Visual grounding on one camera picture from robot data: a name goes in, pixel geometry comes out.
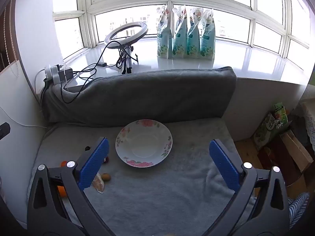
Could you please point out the black power adapter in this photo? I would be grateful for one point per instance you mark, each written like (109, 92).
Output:
(69, 73)

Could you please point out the small green snack packet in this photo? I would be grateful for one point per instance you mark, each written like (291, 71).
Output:
(280, 114)

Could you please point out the teal detergent refill pouch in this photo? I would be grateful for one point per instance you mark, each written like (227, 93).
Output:
(194, 39)
(208, 40)
(164, 39)
(179, 39)

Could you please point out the large orange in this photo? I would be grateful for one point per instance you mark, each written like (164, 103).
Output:
(61, 191)

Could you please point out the floral white plate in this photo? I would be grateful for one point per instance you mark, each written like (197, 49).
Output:
(144, 145)

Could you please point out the brown cardboard box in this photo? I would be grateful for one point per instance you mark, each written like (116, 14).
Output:
(295, 150)

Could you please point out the brown longan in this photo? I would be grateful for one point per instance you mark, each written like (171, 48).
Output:
(106, 177)

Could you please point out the dark grey bolster cushion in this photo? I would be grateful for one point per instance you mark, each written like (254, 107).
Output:
(147, 95)

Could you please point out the peeled pomelo segment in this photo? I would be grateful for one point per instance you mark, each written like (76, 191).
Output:
(99, 185)

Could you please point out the white windowsill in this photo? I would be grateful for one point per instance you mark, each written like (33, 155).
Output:
(246, 64)

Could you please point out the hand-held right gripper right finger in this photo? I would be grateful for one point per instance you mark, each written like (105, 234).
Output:
(222, 163)

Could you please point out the white power strip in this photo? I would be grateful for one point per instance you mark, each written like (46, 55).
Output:
(54, 73)

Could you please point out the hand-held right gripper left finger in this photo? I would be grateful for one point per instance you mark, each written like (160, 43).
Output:
(94, 162)

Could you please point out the large green snack packet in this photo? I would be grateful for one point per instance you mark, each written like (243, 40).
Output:
(264, 132)

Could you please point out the folded tripod stand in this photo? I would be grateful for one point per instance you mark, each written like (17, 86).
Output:
(128, 59)

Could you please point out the white lace cloth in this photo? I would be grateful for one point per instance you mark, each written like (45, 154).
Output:
(308, 125)

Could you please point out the blue striped clothing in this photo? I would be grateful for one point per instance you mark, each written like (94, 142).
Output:
(299, 209)

